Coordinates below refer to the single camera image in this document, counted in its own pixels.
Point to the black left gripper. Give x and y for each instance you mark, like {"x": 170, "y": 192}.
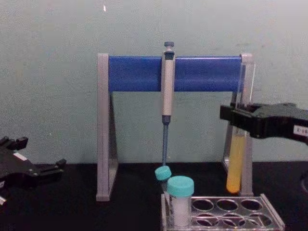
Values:
{"x": 16, "y": 170}

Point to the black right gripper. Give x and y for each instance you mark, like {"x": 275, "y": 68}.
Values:
{"x": 279, "y": 122}

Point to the grey and blue pipette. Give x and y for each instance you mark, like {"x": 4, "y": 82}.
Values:
{"x": 167, "y": 91}

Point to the grey pipette stand, blue bar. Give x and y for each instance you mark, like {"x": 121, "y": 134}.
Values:
{"x": 134, "y": 73}

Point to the small tube with teal cap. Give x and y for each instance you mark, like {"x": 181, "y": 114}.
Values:
{"x": 163, "y": 173}

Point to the clear acrylic tube rack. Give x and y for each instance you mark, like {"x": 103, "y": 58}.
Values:
{"x": 240, "y": 216}

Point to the large tube with teal cap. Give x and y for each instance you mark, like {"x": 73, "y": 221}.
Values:
{"x": 180, "y": 199}

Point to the clear tube with yellow liquid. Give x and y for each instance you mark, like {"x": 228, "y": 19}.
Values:
{"x": 235, "y": 163}

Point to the black table cloth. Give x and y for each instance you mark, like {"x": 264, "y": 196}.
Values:
{"x": 72, "y": 211}

